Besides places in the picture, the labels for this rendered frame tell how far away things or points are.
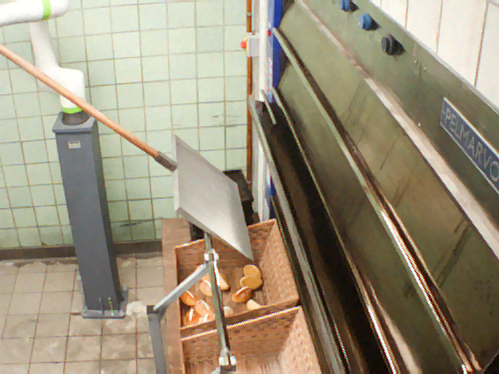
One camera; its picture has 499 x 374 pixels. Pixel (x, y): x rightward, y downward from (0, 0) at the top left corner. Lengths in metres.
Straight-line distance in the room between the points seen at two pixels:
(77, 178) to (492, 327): 2.46
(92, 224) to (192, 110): 0.88
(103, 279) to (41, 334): 0.51
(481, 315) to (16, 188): 3.25
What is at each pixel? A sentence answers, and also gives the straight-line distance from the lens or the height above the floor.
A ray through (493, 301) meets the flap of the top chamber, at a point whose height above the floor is 1.82.
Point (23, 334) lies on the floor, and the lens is 3.64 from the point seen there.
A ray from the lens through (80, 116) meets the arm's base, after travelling 3.00.
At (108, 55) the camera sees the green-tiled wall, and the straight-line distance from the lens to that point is 3.44.
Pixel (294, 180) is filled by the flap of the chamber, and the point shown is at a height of 1.41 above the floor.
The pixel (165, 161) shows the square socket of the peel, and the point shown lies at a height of 1.33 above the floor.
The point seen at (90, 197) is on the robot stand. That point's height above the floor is 0.80.
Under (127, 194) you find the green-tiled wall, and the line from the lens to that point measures 3.82.
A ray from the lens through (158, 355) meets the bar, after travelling 2.36.
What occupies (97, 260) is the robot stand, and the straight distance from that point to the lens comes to 3.39.
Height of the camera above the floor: 2.44
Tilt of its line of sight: 31 degrees down
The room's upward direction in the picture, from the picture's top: straight up
